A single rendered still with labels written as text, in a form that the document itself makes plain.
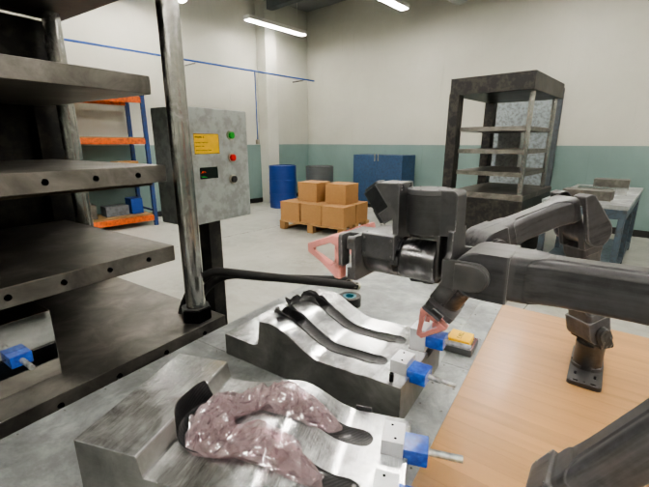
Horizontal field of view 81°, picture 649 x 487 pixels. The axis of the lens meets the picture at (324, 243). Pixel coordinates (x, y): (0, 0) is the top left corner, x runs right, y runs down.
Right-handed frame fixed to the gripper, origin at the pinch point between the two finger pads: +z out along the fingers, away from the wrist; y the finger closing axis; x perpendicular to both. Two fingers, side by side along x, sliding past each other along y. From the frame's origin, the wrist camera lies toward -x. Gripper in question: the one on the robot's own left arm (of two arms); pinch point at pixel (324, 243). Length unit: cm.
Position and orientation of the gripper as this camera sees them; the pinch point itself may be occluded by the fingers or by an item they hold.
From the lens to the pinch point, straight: 62.2
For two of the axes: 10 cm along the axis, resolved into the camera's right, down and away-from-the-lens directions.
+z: -8.0, -1.3, 5.8
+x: 0.2, 9.7, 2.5
